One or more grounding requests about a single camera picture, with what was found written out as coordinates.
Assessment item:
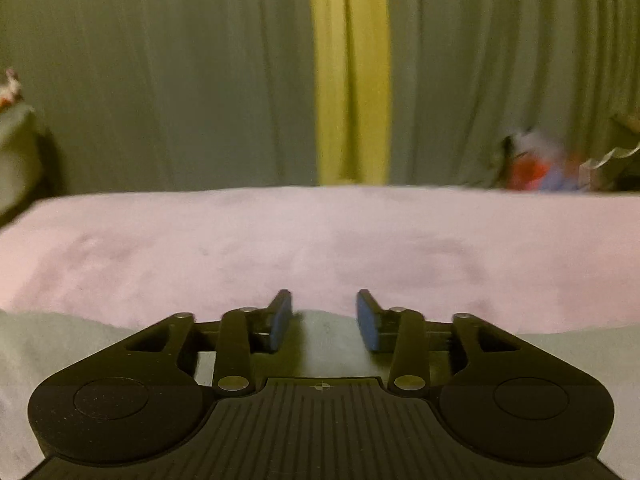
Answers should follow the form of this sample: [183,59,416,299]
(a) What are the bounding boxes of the green curtain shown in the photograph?
[385,0,640,191]
[0,0,321,198]

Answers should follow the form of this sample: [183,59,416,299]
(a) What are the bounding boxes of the small red white item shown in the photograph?
[0,67,24,111]

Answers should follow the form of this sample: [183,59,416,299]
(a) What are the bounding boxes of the cloth with scalloped edge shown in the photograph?
[582,112,640,194]

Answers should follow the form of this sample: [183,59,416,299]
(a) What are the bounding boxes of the yellow curtain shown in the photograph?
[306,0,392,186]

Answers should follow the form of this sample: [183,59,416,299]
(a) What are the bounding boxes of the pink blanket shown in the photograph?
[0,185,640,336]

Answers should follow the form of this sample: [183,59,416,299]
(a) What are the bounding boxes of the grey pants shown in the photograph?
[0,307,640,480]

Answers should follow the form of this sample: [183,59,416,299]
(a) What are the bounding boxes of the red and blue toy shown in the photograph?
[501,129,587,194]

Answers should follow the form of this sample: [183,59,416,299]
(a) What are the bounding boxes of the green cloth pile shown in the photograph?
[0,104,57,228]

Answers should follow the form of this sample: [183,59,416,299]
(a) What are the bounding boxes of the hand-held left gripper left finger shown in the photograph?
[122,289,294,396]

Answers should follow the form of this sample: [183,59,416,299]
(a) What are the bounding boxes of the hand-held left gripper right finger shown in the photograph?
[355,289,522,394]

